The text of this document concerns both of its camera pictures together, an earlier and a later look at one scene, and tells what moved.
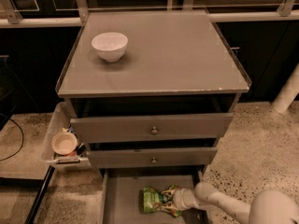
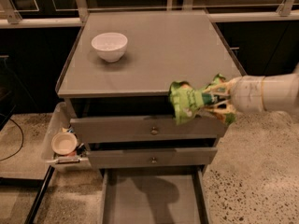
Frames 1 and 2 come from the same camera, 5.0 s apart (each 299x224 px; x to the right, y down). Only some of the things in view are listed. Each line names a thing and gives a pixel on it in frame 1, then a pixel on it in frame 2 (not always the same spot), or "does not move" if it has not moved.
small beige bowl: x=64 y=143 does not move
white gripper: x=178 y=199 to x=247 y=93
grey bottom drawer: x=121 y=192 does not move
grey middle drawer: x=151 y=157 does not move
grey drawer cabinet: x=149 y=94 does not move
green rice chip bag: x=150 y=197 to x=186 y=100
